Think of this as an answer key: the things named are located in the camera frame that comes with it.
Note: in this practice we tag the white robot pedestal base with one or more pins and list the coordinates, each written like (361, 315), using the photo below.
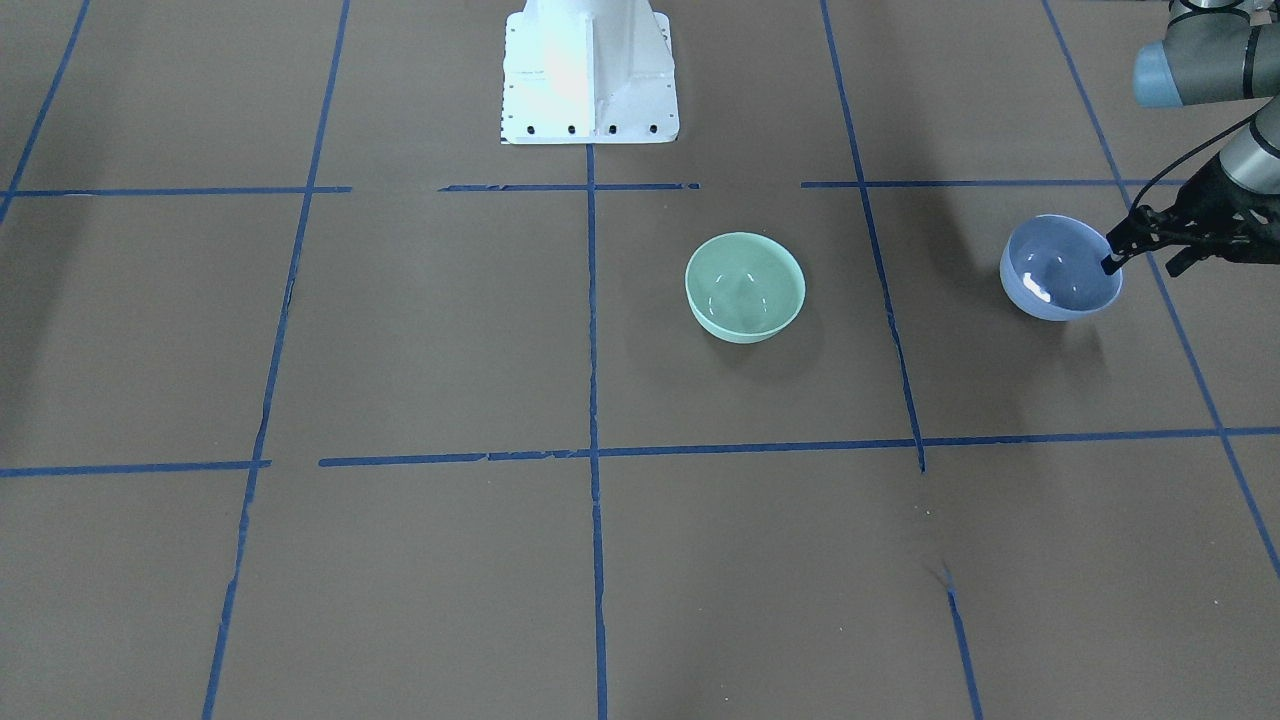
(588, 72)

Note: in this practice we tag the blue bowl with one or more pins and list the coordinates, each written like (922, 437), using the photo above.
(1052, 269)

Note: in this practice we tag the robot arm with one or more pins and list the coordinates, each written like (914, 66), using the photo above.
(1212, 51)

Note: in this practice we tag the green bowl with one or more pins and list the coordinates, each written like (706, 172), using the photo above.
(744, 288)

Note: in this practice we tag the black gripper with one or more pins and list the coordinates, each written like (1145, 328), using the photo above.
(1222, 197)

